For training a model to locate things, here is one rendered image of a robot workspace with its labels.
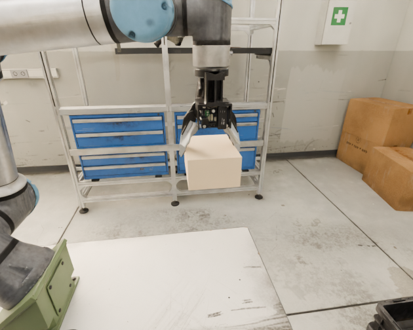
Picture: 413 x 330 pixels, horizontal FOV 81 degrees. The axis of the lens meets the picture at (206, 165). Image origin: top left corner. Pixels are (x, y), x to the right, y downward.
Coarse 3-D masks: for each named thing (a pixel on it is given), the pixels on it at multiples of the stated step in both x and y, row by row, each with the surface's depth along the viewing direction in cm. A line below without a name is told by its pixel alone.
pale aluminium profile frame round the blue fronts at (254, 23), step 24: (240, 24) 176; (264, 24) 176; (72, 48) 222; (48, 72) 169; (168, 72) 180; (168, 96) 188; (168, 120) 196; (264, 120) 210; (168, 144) 204; (240, 144) 211; (264, 144) 216; (72, 168) 202; (264, 168) 227; (144, 192) 224; (168, 192) 224; (192, 192) 229; (216, 192) 232
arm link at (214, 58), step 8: (200, 48) 46; (208, 48) 45; (216, 48) 45; (224, 48) 46; (200, 56) 46; (208, 56) 46; (216, 56) 46; (224, 56) 47; (200, 64) 47; (208, 64) 46; (216, 64) 46; (224, 64) 47
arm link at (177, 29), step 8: (176, 0) 42; (184, 0) 42; (176, 8) 42; (184, 8) 42; (176, 16) 41; (184, 16) 43; (176, 24) 44; (184, 24) 44; (176, 32) 45; (184, 32) 45
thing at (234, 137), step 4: (232, 124) 57; (228, 128) 57; (232, 128) 58; (228, 132) 58; (232, 132) 56; (236, 132) 58; (232, 136) 58; (236, 136) 55; (232, 140) 59; (236, 140) 57; (236, 144) 60; (236, 148) 60
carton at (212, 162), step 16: (192, 144) 61; (208, 144) 61; (224, 144) 61; (192, 160) 52; (208, 160) 53; (224, 160) 53; (240, 160) 54; (192, 176) 54; (208, 176) 54; (224, 176) 55; (240, 176) 55
